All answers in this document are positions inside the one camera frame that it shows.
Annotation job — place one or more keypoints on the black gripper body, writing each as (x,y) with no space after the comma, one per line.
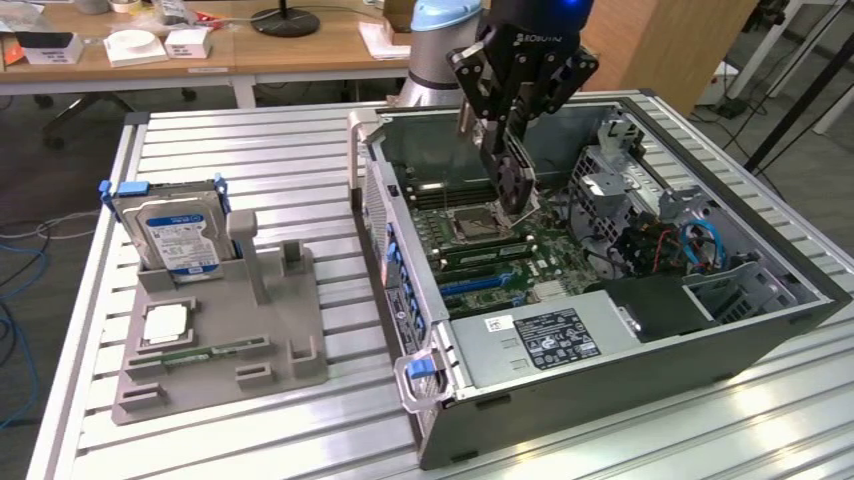
(540,30)

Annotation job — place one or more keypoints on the green graphics card black fan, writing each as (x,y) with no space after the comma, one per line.
(516,185)

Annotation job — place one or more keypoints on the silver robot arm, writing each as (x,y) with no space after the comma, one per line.
(433,55)

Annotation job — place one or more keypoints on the wooden cabinet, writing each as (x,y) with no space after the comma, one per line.
(667,65)

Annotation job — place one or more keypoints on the perforated metal disk bay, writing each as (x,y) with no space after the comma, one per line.
(593,165)

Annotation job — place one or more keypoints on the white paper stack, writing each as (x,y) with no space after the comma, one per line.
(382,47)

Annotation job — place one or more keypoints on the brown cardboard box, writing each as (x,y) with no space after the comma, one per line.
(398,15)

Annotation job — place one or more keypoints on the empty black RAM slot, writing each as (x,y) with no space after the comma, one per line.
(467,199)
(467,190)
(467,195)

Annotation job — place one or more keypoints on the black floor power strip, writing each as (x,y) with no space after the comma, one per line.
(733,107)

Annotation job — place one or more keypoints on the metal CPU socket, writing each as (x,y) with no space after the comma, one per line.
(469,227)

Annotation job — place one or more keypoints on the black round lamp base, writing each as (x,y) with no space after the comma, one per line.
(282,25)

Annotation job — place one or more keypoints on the green motherboard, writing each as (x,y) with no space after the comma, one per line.
(553,250)

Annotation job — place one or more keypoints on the blue card retention clip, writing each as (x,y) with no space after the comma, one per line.
(392,249)
(420,330)
(409,305)
(400,275)

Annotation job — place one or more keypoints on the black tripod pole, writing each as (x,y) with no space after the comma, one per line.
(800,102)

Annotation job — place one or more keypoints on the silver chipset heatsink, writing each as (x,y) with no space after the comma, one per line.
(549,291)

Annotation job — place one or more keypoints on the small white box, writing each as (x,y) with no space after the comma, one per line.
(186,45)

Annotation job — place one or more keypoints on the low grey disk bay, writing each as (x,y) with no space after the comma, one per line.
(747,285)

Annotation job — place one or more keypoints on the white boxes on desk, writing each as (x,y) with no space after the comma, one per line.
(136,50)

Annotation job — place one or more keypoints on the grey power supply unit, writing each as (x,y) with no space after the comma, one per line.
(493,350)

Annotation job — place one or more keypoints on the hard disk in blue carrier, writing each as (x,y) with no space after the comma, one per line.
(173,240)

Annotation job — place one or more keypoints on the black chair base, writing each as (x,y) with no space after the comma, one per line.
(86,107)

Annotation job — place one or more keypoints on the grey cup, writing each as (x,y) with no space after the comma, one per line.
(92,6)

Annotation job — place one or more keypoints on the grey parts rack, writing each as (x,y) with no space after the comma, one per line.
(220,325)

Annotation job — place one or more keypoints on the black open PC case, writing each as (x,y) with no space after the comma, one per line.
(600,400)

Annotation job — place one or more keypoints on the white box black lid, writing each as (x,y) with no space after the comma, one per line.
(49,52)

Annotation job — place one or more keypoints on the silver CPU chip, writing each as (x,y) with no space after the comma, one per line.
(165,326)

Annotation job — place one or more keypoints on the loose green RAM stick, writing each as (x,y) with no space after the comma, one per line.
(200,355)

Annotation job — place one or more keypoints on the orange white box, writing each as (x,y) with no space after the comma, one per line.
(8,55)

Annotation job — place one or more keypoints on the black rear panel switch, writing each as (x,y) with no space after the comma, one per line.
(392,191)

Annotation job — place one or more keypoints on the white table frame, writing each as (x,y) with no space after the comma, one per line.
(756,60)

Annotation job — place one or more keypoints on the wooden desk white frame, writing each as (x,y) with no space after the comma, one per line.
(93,72)

